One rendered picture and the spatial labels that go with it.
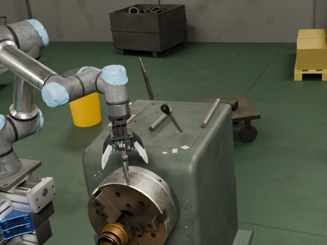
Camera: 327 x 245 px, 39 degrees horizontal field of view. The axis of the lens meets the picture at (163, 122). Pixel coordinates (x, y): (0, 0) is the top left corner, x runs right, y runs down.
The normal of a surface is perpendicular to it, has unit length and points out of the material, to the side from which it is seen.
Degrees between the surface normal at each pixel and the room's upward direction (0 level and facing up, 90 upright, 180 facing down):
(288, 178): 0
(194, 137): 0
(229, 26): 90
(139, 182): 21
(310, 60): 90
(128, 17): 90
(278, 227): 0
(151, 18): 90
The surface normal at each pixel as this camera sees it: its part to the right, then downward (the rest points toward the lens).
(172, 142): -0.10, -0.91
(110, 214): 0.61, -0.58
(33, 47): 0.67, 0.60
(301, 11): -0.41, 0.40
